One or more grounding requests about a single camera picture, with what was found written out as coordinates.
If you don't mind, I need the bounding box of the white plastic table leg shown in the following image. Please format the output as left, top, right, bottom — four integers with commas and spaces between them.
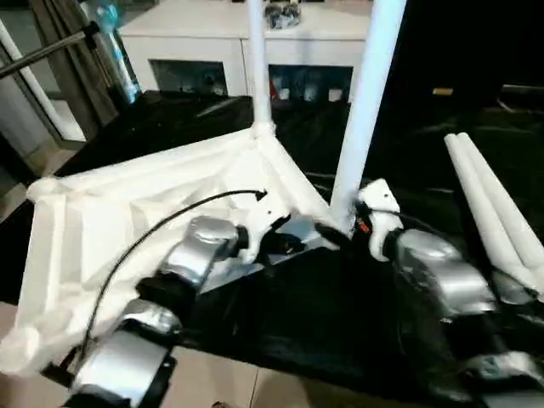
443, 133, 544, 295
330, 0, 408, 231
456, 132, 544, 274
245, 0, 278, 138

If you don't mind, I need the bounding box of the white plastic table top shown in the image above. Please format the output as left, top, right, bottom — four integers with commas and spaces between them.
0, 122, 354, 378

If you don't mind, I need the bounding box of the black plastic mat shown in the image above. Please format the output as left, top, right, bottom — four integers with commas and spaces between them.
0, 88, 544, 408

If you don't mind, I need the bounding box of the grey flat bar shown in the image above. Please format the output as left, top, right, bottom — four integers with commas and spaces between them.
501, 83, 544, 99

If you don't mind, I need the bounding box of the white sideboard cabinet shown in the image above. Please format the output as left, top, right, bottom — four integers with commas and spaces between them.
117, 0, 380, 104

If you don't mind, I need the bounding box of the clear bag of dark items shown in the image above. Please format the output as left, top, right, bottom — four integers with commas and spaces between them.
263, 1, 303, 30

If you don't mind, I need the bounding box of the grey brown curtain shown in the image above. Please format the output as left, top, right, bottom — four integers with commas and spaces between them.
32, 0, 121, 129

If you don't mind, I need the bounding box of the white round pipe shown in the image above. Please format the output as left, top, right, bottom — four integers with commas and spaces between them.
0, 20, 87, 142

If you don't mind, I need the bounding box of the grey metal pole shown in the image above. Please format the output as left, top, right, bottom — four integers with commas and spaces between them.
0, 23, 104, 78

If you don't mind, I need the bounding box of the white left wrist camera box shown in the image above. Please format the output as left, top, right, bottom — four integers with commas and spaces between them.
241, 188, 295, 264

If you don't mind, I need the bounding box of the black metal stand frame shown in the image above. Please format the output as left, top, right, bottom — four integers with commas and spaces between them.
41, 360, 82, 388

